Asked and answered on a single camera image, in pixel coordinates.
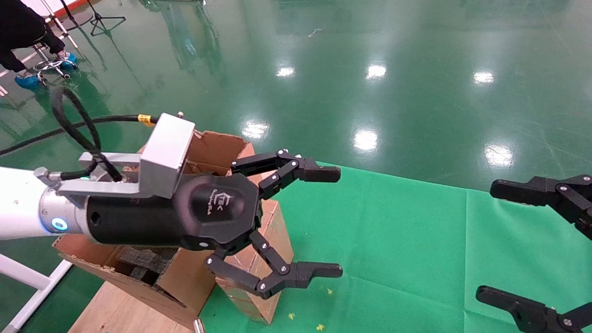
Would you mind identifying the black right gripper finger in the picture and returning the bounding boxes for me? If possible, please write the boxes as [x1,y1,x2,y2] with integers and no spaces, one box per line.
[476,284,592,333]
[490,175,592,239]

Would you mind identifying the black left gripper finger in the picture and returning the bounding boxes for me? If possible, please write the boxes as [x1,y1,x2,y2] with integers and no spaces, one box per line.
[205,230,343,299]
[230,149,341,200]

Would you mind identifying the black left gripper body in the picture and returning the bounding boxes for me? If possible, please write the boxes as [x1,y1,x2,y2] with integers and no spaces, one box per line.
[86,173,264,253]

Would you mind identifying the small brown cardboard box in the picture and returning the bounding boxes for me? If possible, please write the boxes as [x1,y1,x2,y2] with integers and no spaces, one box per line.
[214,197,295,325]

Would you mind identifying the large open cardboard carton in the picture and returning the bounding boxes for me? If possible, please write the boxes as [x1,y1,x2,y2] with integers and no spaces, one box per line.
[52,131,255,330]

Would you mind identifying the black foam block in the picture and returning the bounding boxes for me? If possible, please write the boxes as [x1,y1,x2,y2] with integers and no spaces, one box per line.
[115,247,179,285]

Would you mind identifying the green cloth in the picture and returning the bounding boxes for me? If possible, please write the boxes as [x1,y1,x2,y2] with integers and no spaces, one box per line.
[199,160,592,333]

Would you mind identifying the chrome stool base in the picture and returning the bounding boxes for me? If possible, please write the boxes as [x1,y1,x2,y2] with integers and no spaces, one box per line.
[33,44,74,86]

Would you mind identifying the black tripod stand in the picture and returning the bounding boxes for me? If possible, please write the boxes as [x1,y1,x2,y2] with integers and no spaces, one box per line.
[88,0,126,37]

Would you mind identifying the black round-base stand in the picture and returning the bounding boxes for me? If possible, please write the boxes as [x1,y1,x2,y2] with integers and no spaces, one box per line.
[60,0,93,29]

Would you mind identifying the silver stand legs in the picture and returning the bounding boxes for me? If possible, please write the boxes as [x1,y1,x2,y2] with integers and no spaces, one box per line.
[39,0,78,49]

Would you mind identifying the person in black clothes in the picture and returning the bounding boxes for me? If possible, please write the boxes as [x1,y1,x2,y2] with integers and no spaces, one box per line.
[0,0,65,72]

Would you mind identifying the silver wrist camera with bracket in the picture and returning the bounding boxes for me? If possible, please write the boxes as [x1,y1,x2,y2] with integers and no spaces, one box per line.
[58,112,196,207]

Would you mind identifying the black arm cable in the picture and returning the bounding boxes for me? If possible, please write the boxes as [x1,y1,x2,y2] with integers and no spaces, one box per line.
[0,87,158,183]

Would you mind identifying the white table frame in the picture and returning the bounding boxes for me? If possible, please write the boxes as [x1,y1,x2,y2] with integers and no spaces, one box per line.
[0,253,74,333]

